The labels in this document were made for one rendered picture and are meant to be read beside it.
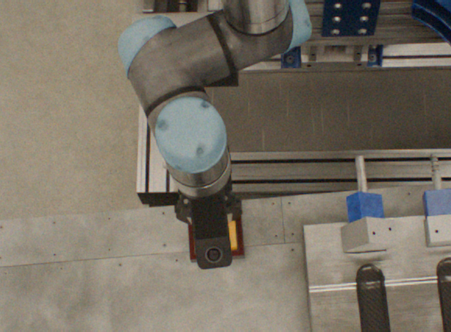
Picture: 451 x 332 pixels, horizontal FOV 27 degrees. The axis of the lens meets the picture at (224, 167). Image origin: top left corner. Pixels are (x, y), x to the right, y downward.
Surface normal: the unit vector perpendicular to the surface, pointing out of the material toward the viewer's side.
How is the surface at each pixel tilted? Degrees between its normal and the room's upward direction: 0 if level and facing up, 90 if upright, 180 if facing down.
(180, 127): 0
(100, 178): 0
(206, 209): 31
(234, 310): 0
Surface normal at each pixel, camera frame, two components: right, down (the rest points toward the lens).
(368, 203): 0.54, -0.30
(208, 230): 0.01, 0.22
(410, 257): -0.06, -0.31
